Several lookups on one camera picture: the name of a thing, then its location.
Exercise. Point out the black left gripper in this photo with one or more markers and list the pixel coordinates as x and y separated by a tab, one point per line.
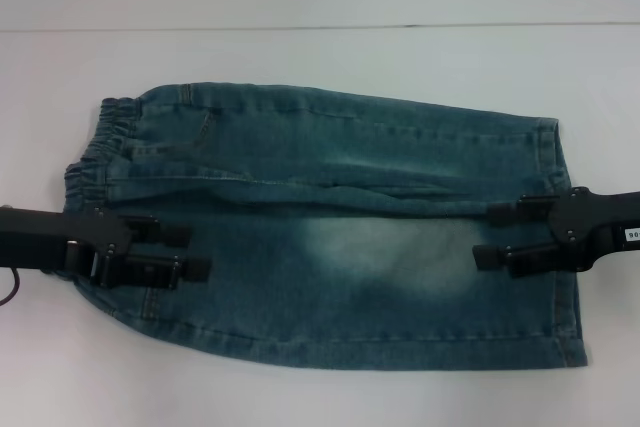
60	242

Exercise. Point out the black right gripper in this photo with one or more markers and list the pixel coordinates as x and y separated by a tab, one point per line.
600	227

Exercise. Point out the blue denim shorts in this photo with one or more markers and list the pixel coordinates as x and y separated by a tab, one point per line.
350	172

